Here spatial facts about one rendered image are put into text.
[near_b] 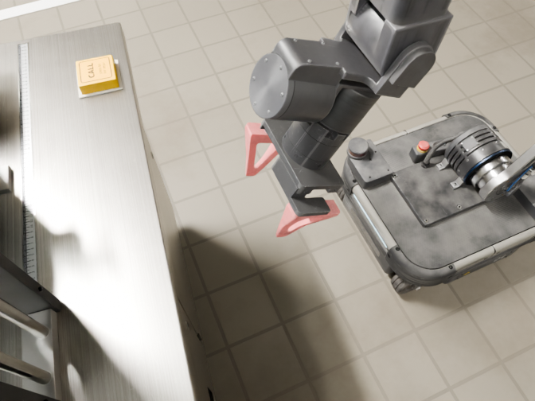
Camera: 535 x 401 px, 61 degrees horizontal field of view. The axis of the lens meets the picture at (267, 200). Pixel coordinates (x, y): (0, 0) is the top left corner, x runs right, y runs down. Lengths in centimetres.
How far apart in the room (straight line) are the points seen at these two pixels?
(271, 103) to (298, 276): 128
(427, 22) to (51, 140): 67
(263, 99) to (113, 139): 48
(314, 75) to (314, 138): 9
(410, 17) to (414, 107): 178
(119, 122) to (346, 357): 107
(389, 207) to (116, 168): 98
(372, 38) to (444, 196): 121
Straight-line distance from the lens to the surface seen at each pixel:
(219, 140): 196
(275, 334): 158
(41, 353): 69
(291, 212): 48
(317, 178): 49
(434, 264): 149
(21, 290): 65
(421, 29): 41
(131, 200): 77
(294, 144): 48
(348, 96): 44
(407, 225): 153
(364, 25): 43
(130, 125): 87
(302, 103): 40
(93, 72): 95
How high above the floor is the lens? 154
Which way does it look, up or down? 59 degrees down
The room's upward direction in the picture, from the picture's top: straight up
